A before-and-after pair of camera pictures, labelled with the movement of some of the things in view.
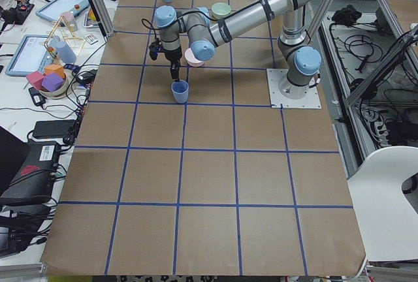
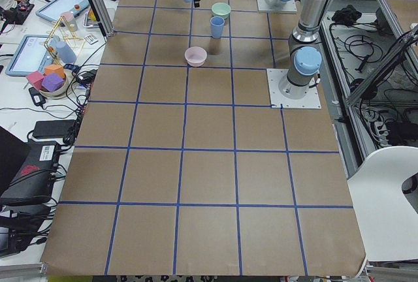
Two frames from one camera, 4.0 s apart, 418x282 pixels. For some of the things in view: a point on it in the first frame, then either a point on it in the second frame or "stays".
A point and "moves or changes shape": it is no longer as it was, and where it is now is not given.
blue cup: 180,89 moves or changes shape
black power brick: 53,128 stays
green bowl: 220,10 stays
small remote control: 91,39 stays
